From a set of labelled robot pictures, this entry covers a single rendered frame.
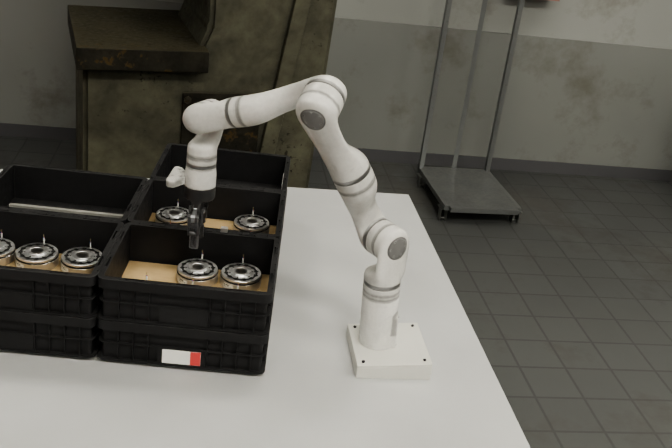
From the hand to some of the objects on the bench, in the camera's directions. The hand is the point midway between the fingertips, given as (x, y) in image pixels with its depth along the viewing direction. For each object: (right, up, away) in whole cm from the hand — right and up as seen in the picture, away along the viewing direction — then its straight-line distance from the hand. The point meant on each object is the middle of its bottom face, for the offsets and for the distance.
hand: (196, 237), depth 204 cm
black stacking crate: (-3, -26, +7) cm, 27 cm away
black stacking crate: (-42, -21, +5) cm, 48 cm away
